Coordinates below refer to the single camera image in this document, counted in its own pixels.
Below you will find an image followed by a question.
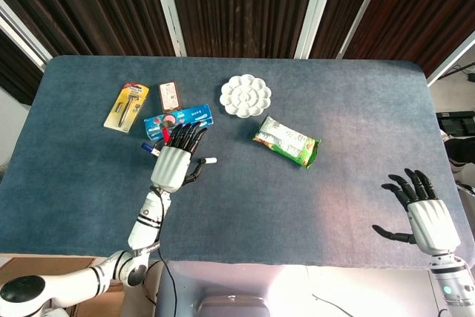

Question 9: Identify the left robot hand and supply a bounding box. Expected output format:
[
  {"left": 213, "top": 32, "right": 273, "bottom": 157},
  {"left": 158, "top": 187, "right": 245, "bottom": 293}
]
[{"left": 150, "top": 122, "right": 209, "bottom": 194}]

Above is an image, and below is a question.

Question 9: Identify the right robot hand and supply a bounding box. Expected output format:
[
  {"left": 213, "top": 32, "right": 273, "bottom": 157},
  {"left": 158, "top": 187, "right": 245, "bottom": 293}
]
[{"left": 371, "top": 168, "right": 462, "bottom": 258}]

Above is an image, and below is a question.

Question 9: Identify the blue-capped white marker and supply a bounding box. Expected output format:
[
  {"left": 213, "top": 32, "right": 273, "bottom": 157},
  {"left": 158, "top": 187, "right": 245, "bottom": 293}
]
[{"left": 140, "top": 142, "right": 163, "bottom": 157}]

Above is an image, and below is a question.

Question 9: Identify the blue Oreo cookie box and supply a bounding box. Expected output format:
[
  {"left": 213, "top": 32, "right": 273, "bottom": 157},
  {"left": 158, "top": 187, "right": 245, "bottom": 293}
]
[{"left": 143, "top": 103, "right": 215, "bottom": 140}]

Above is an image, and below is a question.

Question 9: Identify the small brown pink box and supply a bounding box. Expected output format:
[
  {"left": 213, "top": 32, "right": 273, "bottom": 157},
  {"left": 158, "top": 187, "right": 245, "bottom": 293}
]
[{"left": 158, "top": 79, "right": 183, "bottom": 114}]

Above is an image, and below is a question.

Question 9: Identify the yellow razor blister pack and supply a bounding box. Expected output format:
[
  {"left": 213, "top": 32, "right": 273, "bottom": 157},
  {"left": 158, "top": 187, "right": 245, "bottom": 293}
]
[{"left": 102, "top": 81, "right": 151, "bottom": 134}]

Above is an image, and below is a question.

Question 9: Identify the blue velvet tablecloth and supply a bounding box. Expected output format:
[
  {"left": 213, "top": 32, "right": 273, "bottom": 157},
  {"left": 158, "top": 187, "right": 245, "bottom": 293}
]
[{"left": 0, "top": 54, "right": 463, "bottom": 270}]

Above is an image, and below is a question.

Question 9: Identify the white flower paint palette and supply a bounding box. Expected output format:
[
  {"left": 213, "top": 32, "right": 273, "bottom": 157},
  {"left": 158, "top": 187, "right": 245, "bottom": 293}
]
[{"left": 219, "top": 74, "right": 272, "bottom": 120}]

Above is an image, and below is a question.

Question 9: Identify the black equipment case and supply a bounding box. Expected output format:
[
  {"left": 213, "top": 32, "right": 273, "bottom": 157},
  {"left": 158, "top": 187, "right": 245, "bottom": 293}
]
[{"left": 435, "top": 110, "right": 475, "bottom": 138}]

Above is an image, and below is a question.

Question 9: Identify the green snack bag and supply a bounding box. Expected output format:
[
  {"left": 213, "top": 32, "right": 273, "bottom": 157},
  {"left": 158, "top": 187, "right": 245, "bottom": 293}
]
[{"left": 252, "top": 115, "right": 322, "bottom": 170}]

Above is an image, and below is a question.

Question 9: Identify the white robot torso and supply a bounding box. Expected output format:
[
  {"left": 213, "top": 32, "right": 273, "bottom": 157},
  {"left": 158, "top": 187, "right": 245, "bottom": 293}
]
[{"left": 155, "top": 260, "right": 309, "bottom": 317}]

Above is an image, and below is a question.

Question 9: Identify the brown cardboard box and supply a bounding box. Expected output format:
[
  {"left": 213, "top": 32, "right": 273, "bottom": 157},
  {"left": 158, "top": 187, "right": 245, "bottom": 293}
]
[{"left": 0, "top": 255, "right": 125, "bottom": 317}]

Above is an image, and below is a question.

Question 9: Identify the dark brown screen panel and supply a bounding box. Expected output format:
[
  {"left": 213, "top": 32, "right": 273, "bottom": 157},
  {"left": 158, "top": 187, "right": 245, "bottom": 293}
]
[
  {"left": 341, "top": 0, "right": 475, "bottom": 77},
  {"left": 166, "top": 0, "right": 321, "bottom": 59},
  {"left": 0, "top": 0, "right": 176, "bottom": 106},
  {"left": 309, "top": 0, "right": 384, "bottom": 60}
]

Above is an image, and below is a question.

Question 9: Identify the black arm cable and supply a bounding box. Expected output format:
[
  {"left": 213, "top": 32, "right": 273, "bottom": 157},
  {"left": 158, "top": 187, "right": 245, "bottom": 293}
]
[{"left": 146, "top": 185, "right": 180, "bottom": 317}]

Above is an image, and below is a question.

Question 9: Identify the white screen frame post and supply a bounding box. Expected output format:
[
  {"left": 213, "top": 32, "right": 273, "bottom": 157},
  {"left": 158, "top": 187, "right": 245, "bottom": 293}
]
[
  {"left": 425, "top": 30, "right": 475, "bottom": 88},
  {"left": 294, "top": 0, "right": 341, "bottom": 60},
  {"left": 0, "top": 0, "right": 53, "bottom": 73},
  {"left": 149, "top": 0, "right": 187, "bottom": 58}
]

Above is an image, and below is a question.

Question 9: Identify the thin white screen post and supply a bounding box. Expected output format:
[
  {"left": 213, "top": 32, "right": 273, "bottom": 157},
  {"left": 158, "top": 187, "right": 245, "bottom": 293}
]
[{"left": 335, "top": 0, "right": 391, "bottom": 60}]

